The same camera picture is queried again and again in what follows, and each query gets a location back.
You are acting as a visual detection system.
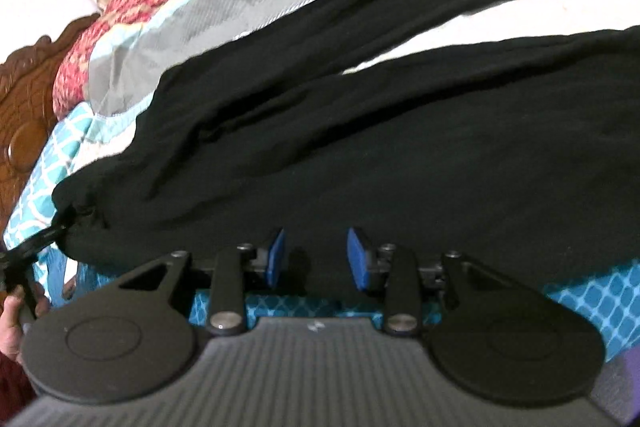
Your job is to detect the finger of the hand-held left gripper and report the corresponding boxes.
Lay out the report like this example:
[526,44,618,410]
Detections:
[0,206,84,266]

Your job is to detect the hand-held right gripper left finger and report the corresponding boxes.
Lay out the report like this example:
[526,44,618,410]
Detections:
[120,227,291,336]

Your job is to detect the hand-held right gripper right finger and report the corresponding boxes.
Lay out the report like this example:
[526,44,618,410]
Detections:
[346,227,506,337]

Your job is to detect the black pants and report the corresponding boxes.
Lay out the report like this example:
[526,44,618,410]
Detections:
[52,0,640,280]

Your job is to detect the person's left forearm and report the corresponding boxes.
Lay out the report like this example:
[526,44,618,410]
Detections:
[0,352,35,409]

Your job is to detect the person's left hand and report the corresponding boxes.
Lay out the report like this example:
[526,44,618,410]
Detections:
[0,283,51,360]

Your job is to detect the teal lattice bed sheet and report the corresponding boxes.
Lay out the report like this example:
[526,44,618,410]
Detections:
[2,104,107,295]

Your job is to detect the carved wooden headboard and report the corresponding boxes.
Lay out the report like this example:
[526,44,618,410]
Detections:
[0,13,102,230]

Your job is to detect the red patterned quilt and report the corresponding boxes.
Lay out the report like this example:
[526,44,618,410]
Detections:
[52,0,283,118]

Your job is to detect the striped patchwork bedspread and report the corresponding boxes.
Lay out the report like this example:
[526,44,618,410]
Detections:
[50,0,640,360]

